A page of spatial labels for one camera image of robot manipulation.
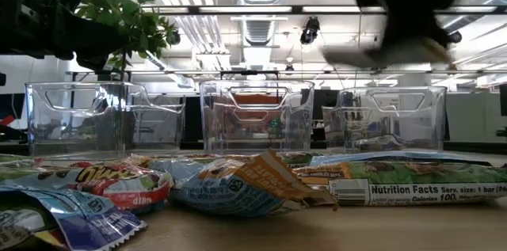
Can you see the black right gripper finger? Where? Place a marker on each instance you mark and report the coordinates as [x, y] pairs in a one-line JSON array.
[[380, 56]]

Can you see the bright blue granola bar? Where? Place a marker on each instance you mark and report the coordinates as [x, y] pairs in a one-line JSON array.
[[396, 157]]

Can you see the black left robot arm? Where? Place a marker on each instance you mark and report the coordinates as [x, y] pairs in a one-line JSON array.
[[27, 17]]

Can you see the green orange granola bar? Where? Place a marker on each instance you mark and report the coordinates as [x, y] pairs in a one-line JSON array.
[[416, 179]]

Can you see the red chewy granola bar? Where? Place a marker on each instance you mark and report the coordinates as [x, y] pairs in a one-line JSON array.
[[126, 187]]

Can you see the blue purple granola bar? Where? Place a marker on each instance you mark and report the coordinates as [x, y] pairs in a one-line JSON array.
[[83, 219]]

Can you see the blue orange granola bar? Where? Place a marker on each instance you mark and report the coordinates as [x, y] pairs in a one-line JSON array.
[[237, 187]]

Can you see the green leafy potted plant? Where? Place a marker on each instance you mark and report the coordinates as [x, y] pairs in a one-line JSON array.
[[130, 21]]

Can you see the black round lamp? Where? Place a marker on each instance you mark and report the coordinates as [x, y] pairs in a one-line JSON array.
[[455, 37]]

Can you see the clear plastic bin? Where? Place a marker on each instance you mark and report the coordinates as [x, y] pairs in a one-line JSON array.
[[257, 124], [79, 120], [396, 120]]

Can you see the black monitor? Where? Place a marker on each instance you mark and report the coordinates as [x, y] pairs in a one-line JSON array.
[[504, 100]]

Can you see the orange background box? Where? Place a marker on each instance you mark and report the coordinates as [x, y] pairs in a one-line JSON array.
[[257, 100]]

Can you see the black overhead camera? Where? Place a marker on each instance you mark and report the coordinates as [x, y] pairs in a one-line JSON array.
[[310, 29]]

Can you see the black metal frame bar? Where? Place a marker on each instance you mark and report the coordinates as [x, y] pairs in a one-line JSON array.
[[245, 72], [245, 9]]

